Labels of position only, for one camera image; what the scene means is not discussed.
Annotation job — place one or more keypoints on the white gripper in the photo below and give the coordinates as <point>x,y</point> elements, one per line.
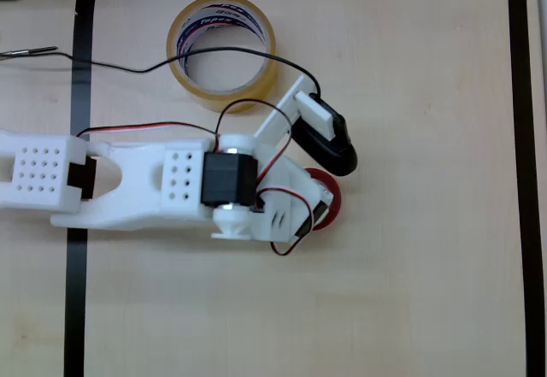
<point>318,214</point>

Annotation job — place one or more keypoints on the small red tape roll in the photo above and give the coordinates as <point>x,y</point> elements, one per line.
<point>335,206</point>

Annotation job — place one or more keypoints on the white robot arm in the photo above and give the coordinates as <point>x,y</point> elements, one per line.
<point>145,167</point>

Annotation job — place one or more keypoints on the big clear yellowish tape roll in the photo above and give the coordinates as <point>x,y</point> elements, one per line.
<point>201,97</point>

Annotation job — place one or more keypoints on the black webcam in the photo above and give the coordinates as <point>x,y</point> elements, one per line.
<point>329,159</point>

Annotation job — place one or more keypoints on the thin metal tool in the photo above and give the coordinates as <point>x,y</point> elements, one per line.
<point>38,49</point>

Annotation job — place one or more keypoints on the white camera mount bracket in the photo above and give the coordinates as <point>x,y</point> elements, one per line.
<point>282,110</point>

